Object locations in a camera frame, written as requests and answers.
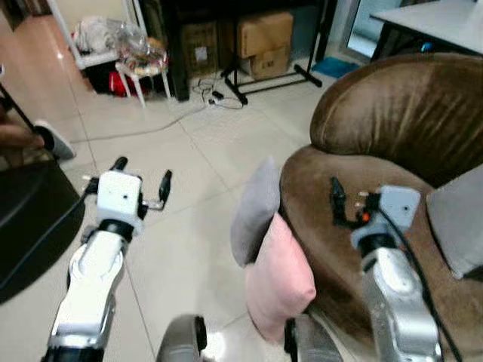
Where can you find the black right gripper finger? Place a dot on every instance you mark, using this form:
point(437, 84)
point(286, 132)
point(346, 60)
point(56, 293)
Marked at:
point(338, 196)

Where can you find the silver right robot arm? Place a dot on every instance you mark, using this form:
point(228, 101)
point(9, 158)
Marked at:
point(396, 302)

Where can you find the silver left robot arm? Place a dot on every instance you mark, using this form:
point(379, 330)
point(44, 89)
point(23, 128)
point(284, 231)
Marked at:
point(89, 290)

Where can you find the small grey pillow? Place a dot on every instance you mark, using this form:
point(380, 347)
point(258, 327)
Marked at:
point(255, 211)

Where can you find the large grey pillow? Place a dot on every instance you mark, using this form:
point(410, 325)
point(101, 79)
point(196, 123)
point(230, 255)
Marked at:
point(459, 222)

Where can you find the brown suede sofa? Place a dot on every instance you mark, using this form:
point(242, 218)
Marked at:
point(400, 113)

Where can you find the pink pillow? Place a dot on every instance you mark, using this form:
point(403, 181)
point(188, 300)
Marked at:
point(278, 283)

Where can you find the blue floor mat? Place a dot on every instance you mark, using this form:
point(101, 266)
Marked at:
point(336, 67)

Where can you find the grey slipper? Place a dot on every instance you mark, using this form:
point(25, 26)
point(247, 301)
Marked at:
point(56, 139)

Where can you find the red bag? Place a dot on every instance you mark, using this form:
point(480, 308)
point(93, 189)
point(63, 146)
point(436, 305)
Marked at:
point(121, 84)

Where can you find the white stool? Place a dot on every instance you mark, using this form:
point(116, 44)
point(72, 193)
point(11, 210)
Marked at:
point(142, 75)

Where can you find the person's leg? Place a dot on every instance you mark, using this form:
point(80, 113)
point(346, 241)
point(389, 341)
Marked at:
point(16, 134)

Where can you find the black seat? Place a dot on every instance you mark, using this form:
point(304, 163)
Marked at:
point(30, 226)

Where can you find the clear plastic bag with contents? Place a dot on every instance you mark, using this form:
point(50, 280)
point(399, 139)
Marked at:
point(143, 53)

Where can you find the black metal stand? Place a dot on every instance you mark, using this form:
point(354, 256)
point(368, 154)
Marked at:
point(235, 84)

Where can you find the crumpled white plastic bags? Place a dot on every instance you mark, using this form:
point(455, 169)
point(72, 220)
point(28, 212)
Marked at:
point(98, 34)

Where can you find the grey right robot leg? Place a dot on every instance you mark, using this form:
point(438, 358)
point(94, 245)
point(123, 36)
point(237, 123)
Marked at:
point(313, 343)

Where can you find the grey robot leg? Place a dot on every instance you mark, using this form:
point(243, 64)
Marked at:
point(313, 343)
point(181, 339)

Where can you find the grey left robot leg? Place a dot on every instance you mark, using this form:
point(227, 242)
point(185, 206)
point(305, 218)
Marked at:
point(181, 339)

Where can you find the white metal rack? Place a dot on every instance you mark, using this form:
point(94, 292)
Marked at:
point(64, 34)

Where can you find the dark cardboard box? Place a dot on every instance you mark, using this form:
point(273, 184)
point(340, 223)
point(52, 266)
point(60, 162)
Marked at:
point(200, 47)

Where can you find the small cardboard box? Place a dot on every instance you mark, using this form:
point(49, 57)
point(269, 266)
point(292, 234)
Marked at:
point(268, 64)

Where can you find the large cardboard box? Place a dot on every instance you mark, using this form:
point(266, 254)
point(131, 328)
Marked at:
point(264, 32)

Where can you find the white table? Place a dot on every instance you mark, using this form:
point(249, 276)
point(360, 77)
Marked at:
point(441, 23)

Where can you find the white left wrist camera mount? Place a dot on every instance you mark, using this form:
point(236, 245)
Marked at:
point(119, 194)

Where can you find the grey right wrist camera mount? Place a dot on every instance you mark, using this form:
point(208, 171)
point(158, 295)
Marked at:
point(399, 204)

